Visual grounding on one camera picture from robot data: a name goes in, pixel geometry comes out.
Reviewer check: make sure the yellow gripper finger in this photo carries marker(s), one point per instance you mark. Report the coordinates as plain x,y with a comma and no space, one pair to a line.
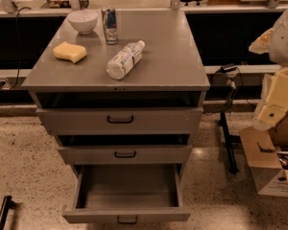
262,44
267,116

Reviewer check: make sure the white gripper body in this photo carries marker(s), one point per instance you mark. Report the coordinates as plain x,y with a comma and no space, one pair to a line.
285,40

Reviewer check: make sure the grey bottom drawer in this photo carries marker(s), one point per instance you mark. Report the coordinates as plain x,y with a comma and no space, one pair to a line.
127,194

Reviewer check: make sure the grey drawer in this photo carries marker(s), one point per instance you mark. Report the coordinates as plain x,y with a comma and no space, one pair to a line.
127,194
120,121
109,155

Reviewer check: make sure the grey drawer cabinet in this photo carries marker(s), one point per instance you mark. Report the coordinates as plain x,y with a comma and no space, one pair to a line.
169,74

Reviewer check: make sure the grey top drawer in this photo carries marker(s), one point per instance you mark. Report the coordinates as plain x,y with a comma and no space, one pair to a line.
120,121

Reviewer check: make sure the grey middle drawer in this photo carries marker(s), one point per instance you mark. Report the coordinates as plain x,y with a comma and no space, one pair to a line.
109,155

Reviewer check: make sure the open cardboard box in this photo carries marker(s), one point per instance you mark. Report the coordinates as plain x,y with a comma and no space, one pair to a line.
267,156

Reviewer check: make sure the black stand leg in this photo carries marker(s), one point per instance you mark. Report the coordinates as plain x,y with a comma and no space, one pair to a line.
223,121

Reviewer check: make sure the clear plastic water bottle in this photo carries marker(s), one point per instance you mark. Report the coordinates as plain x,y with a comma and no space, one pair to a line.
122,63

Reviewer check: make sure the blue silver energy drink can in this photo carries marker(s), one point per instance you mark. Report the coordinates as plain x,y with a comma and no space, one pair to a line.
109,25

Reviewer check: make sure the white bowl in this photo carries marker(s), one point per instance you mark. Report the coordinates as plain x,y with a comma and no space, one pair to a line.
83,21

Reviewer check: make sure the yellow sponge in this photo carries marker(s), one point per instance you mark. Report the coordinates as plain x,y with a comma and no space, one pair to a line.
71,52

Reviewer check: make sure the black bar on floor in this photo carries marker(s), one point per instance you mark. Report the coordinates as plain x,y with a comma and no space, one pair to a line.
7,204

